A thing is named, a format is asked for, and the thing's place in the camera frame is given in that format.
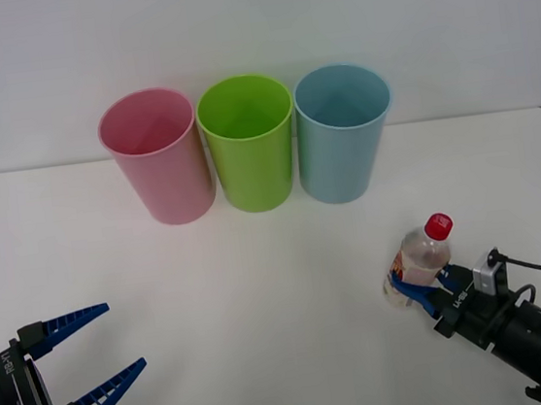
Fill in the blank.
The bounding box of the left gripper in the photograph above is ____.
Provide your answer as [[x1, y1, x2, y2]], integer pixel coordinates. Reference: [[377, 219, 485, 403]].
[[0, 298, 152, 405]]

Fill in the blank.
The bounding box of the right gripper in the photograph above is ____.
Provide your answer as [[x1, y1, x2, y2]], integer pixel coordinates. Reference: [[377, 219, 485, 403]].
[[389, 256, 528, 361]]

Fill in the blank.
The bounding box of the clear bottle with red cap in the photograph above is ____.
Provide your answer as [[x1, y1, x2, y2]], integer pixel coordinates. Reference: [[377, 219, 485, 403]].
[[374, 210, 463, 312]]

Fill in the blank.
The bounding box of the pale blue plastic bin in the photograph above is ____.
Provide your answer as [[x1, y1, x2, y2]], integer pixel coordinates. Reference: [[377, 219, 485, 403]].
[[287, 57, 404, 210]]

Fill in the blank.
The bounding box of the pink plastic bin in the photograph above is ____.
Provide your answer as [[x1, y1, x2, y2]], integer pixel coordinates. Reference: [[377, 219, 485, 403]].
[[93, 81, 220, 233]]

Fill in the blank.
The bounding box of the green plastic bin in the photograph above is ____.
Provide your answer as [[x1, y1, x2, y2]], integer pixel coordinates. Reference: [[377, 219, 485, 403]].
[[191, 68, 307, 219]]

